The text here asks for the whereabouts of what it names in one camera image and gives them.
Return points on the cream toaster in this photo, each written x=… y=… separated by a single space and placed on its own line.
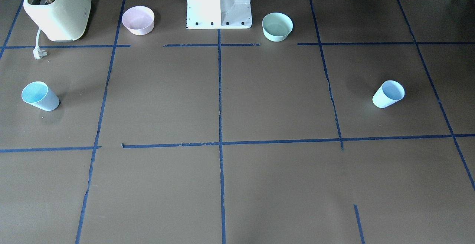
x=61 y=20

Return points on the mint green bowl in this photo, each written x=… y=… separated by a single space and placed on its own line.
x=277 y=26

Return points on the pink bowl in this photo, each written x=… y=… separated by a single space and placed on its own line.
x=139 y=20

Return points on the blue cup robot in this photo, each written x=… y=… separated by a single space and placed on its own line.
x=38 y=94
x=389 y=93

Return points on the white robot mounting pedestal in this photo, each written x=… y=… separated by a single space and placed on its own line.
x=218 y=14

